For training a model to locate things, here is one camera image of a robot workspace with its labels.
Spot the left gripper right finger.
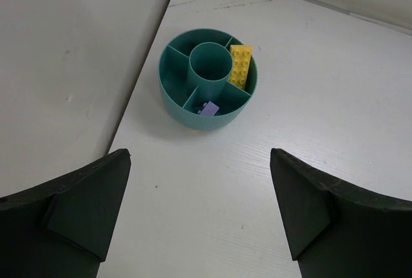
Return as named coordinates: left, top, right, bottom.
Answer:
left=270, top=149, right=411, bottom=277

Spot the teal round divided container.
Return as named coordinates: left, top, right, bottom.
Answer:
left=158, top=28, right=258, bottom=131

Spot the yellow long lego brick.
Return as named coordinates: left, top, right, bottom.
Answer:
left=228, top=44, right=252, bottom=89

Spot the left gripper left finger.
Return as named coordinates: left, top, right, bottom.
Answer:
left=1, top=149, right=131, bottom=277

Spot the small lavender lego piece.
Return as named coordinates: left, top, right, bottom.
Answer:
left=197, top=101, right=220, bottom=116

